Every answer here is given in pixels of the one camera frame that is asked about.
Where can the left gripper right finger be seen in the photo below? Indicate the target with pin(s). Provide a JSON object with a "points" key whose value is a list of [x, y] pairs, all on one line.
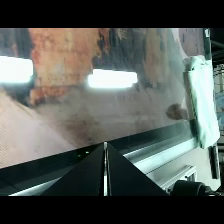
{"points": [[128, 178]]}

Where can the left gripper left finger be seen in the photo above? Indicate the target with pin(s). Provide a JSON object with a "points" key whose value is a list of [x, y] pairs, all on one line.
{"points": [[85, 176]]}

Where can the pale green garment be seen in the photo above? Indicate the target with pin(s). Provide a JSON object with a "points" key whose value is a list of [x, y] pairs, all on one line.
{"points": [[202, 100]]}

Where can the silver frame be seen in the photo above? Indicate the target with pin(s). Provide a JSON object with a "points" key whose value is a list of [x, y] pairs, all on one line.
{"points": [[166, 156]]}

